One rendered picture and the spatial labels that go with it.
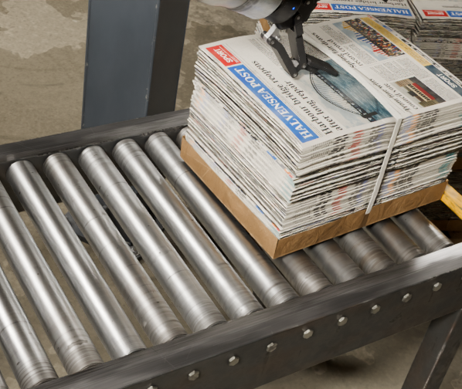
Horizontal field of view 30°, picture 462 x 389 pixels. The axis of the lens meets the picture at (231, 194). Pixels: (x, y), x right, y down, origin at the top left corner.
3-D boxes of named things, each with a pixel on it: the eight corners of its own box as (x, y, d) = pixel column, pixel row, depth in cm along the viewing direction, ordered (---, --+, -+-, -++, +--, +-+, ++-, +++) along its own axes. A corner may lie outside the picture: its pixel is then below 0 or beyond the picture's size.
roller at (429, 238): (291, 123, 179) (310, 108, 179) (440, 275, 150) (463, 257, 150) (283, 109, 175) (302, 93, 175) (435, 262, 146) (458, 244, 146)
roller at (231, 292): (132, 153, 161) (135, 132, 158) (267, 333, 132) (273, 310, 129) (107, 159, 159) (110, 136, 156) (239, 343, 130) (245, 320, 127)
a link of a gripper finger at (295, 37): (302, 11, 125) (294, 16, 125) (310, 69, 134) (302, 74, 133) (287, -1, 128) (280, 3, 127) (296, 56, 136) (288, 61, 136)
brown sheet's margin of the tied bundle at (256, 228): (251, 136, 162) (256, 116, 159) (349, 232, 145) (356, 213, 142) (178, 155, 153) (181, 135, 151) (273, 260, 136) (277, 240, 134)
